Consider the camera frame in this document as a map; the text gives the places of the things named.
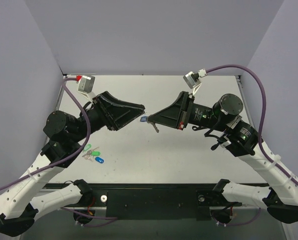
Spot dark blue key tag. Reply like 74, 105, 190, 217
95, 156, 104, 164

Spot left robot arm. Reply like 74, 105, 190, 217
0, 91, 145, 237

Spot bunch of keys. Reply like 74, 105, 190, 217
82, 150, 93, 161

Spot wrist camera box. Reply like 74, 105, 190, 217
77, 75, 95, 94
183, 71, 201, 89

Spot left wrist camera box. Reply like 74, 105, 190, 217
77, 75, 95, 94

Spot silver key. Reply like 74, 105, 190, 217
150, 122, 159, 133

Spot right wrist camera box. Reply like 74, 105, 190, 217
183, 71, 201, 89

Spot green key tag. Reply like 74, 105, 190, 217
83, 144, 92, 152
91, 151, 101, 157

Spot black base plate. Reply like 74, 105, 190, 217
90, 183, 230, 221

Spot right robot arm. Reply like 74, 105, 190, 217
147, 91, 298, 224

